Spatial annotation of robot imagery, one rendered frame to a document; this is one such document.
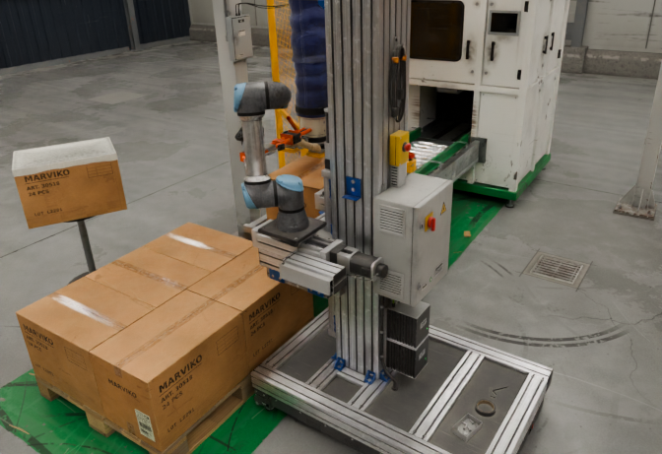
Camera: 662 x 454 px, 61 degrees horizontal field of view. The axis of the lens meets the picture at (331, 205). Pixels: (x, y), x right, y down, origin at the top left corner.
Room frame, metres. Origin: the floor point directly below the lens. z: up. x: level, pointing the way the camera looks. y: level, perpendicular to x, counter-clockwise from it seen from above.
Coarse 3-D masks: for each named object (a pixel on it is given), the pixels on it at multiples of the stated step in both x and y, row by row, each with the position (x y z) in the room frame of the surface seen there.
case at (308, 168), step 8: (296, 160) 3.41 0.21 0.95; (304, 160) 3.41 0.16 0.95; (312, 160) 3.40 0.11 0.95; (320, 160) 3.40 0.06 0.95; (280, 168) 3.26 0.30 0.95; (288, 168) 3.26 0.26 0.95; (296, 168) 3.25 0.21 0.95; (304, 168) 3.25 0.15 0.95; (312, 168) 3.24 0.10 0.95; (320, 168) 3.24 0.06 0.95; (272, 176) 3.13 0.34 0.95; (304, 176) 3.11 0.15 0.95; (312, 176) 3.11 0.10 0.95; (320, 176) 3.10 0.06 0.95; (304, 184) 2.99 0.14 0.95; (312, 184) 2.99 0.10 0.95; (320, 184) 2.98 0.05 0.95; (304, 192) 2.97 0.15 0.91; (312, 192) 2.94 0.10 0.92; (304, 200) 2.97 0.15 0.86; (312, 200) 2.94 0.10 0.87; (272, 208) 3.10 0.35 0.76; (304, 208) 2.98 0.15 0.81; (312, 208) 2.95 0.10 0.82; (272, 216) 3.11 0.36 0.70; (312, 216) 2.95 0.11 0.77
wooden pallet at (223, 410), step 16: (48, 384) 2.33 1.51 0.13; (240, 384) 2.29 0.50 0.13; (224, 400) 2.18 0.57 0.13; (240, 400) 2.29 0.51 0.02; (96, 416) 2.12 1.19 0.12; (208, 416) 2.19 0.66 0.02; (224, 416) 2.18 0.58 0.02; (112, 432) 2.12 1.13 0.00; (128, 432) 1.98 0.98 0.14; (192, 432) 2.08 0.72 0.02; (208, 432) 2.08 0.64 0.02; (176, 448) 1.92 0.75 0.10; (192, 448) 1.99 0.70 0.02
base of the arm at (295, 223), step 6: (282, 210) 2.25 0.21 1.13; (300, 210) 2.25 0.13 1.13; (282, 216) 2.25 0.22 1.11; (288, 216) 2.23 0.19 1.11; (294, 216) 2.23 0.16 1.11; (300, 216) 2.25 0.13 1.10; (306, 216) 2.29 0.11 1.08; (276, 222) 2.28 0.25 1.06; (282, 222) 2.24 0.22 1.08; (288, 222) 2.23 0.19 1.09; (294, 222) 2.23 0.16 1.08; (300, 222) 2.24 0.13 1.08; (306, 222) 2.26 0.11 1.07; (282, 228) 2.23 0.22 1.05; (288, 228) 2.22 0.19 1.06; (294, 228) 2.22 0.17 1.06; (300, 228) 2.23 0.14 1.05
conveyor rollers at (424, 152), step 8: (416, 144) 4.84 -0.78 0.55; (424, 144) 4.88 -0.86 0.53; (432, 144) 4.84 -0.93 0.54; (440, 144) 4.81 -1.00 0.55; (416, 152) 4.64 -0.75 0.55; (424, 152) 4.62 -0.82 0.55; (432, 152) 4.64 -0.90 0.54; (440, 152) 4.61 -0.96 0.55; (424, 160) 4.42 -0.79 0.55; (448, 160) 4.46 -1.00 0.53; (416, 168) 4.24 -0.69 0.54
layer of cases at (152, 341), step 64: (128, 256) 2.95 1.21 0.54; (192, 256) 2.92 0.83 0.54; (256, 256) 2.90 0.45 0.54; (64, 320) 2.32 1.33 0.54; (128, 320) 2.30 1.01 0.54; (192, 320) 2.28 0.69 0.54; (256, 320) 2.43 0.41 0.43; (64, 384) 2.24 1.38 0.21; (128, 384) 1.93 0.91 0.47; (192, 384) 2.04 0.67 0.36
